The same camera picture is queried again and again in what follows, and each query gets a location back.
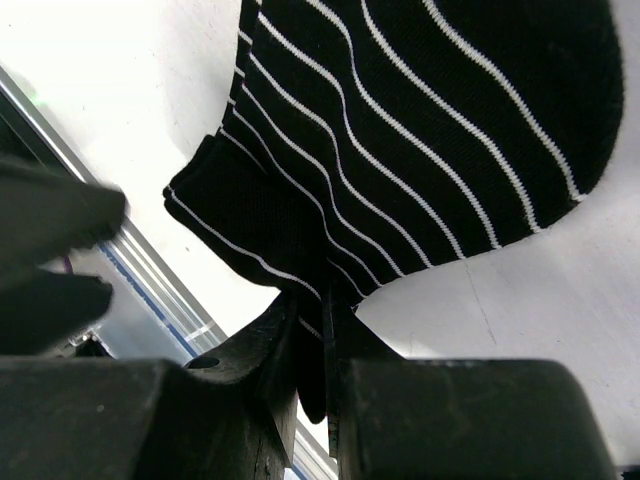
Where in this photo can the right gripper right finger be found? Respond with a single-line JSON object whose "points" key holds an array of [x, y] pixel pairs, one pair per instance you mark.
{"points": [[394, 418]]}

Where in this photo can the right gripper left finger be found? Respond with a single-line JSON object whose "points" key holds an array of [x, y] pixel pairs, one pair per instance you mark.
{"points": [[228, 414]]}

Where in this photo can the black striped sock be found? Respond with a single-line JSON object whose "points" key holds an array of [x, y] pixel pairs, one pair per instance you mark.
{"points": [[364, 141]]}

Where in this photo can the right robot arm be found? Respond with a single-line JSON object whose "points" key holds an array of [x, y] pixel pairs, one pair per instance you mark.
{"points": [[230, 414]]}

